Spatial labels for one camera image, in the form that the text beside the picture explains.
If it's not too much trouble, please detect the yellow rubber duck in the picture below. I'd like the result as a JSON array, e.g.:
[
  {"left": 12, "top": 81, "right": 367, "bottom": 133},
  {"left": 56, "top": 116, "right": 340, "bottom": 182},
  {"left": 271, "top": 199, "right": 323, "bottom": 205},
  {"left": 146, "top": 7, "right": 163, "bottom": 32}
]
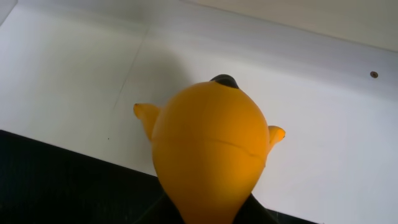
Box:
[{"left": 133, "top": 73, "right": 287, "bottom": 224}]

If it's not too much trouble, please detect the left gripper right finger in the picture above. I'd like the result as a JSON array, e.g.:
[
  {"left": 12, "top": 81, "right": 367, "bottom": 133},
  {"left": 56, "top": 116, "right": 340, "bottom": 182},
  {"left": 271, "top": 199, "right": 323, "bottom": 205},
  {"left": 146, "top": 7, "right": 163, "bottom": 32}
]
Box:
[{"left": 232, "top": 194, "right": 281, "bottom": 224}]

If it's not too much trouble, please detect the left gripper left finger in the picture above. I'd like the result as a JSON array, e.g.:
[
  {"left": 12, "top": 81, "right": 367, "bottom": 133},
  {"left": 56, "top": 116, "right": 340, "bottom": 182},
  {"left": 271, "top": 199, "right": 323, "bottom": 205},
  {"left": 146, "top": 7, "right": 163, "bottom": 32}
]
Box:
[{"left": 133, "top": 185, "right": 187, "bottom": 224}]

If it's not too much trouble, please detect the white shelf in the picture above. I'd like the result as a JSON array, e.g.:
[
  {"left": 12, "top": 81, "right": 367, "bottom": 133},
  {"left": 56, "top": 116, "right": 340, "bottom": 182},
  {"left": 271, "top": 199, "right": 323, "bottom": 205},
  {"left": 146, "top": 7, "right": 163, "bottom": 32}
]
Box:
[{"left": 0, "top": 0, "right": 398, "bottom": 224}]

